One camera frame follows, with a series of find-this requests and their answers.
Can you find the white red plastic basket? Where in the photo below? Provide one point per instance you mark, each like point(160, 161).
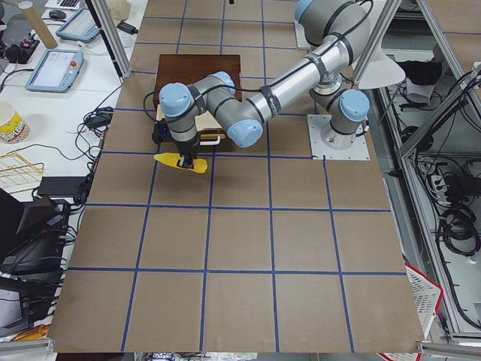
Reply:
point(427, 296)

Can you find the black power adapter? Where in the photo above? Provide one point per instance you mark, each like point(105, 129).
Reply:
point(128, 28)

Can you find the cardboard tube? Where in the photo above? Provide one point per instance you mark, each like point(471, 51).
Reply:
point(41, 29)

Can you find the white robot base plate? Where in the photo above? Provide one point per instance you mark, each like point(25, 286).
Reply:
point(326, 144)

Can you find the far blue teach pendant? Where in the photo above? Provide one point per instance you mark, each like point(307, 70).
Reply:
point(79, 27)

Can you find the dark wooden drawer cabinet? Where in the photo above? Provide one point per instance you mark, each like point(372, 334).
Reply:
point(189, 68)

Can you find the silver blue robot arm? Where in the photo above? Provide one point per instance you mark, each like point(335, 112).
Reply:
point(243, 121)

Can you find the black computer mouse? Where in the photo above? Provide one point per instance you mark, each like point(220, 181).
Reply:
point(57, 14)

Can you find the yellow corn cob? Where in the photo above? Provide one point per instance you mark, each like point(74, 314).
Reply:
point(172, 159)

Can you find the aluminium frame post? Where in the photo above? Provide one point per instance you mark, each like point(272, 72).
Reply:
point(102, 18)

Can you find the near blue teach pendant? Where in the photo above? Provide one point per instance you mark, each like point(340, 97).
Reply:
point(56, 71)

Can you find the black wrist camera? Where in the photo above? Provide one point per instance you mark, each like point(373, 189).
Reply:
point(160, 133)

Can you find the blue teach pendant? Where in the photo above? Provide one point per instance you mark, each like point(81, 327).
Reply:
point(79, 27)
point(56, 71)

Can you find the yellow popcorn paper cup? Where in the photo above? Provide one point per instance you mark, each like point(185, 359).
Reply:
point(13, 128)

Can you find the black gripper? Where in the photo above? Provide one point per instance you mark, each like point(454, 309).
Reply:
point(188, 147)

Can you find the white chair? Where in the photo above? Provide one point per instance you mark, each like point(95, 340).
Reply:
point(379, 64)

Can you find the gold wire rack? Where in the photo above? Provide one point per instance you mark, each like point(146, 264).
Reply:
point(18, 174)

